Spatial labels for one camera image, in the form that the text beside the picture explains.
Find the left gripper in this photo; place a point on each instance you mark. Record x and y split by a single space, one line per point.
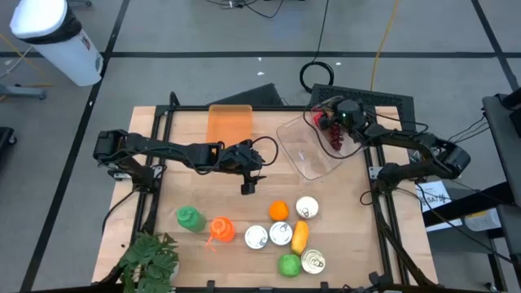
242 158

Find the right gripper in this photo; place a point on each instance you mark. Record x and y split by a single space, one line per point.
350 114

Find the dark red grape bunch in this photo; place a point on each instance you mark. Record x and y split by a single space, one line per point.
336 140

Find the orange fruit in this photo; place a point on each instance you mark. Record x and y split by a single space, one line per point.
279 211

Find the green apple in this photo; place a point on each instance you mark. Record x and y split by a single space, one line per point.
289 265

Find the gold tin can blue label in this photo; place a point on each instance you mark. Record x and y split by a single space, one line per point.
313 261

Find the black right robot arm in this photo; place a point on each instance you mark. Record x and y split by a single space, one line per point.
407 140

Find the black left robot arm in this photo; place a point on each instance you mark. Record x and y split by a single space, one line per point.
163 148

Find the clear plastic bin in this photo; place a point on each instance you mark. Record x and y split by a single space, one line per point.
305 158
317 138

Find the orange cup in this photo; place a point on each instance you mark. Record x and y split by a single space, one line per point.
221 230

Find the black perforated case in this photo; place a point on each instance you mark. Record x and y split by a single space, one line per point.
386 99

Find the orange translucent plastic bin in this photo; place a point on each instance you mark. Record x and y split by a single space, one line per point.
228 126

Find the green cup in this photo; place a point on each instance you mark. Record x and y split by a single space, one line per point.
190 219

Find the black flat panel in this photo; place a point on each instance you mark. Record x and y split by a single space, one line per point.
256 97

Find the green leafy plant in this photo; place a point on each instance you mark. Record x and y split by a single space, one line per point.
150 260

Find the white paper sheet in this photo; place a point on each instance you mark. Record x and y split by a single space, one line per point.
437 199

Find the grey cart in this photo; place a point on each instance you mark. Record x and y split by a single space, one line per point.
502 134

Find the clear plastic container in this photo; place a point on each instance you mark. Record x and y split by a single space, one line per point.
482 220

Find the white trash bin black liner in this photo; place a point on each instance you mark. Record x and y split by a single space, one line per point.
61 49

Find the grey stand base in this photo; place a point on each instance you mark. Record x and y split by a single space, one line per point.
24 91

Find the black aluminium table frame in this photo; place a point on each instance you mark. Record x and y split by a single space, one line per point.
277 108

